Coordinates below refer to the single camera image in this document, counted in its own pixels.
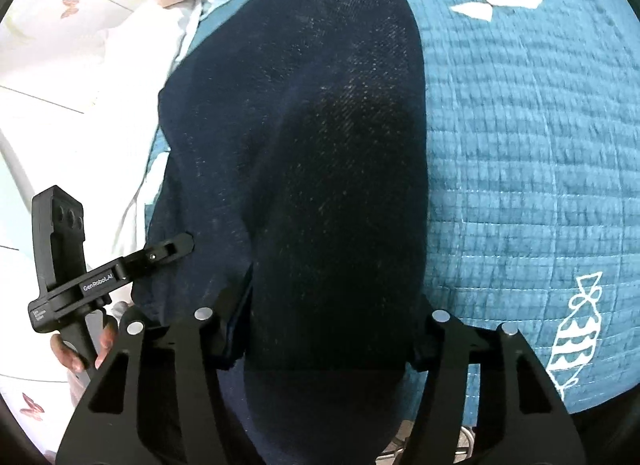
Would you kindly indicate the dark denim jeans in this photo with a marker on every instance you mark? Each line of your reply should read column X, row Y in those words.
column 310, row 170

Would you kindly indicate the white floral bed sheet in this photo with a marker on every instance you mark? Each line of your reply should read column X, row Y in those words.
column 75, row 85

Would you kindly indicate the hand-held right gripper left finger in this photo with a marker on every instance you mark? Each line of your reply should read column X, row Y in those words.
column 197, row 350

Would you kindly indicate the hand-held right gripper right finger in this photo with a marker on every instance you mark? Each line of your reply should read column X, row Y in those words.
column 445, row 345

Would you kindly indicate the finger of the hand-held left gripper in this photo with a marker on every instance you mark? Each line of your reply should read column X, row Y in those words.
column 160, row 254

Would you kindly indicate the person's left hand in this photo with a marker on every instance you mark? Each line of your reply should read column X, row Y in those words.
column 107, row 340

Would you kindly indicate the teal quilted blanket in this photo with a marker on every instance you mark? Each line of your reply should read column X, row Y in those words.
column 525, row 145

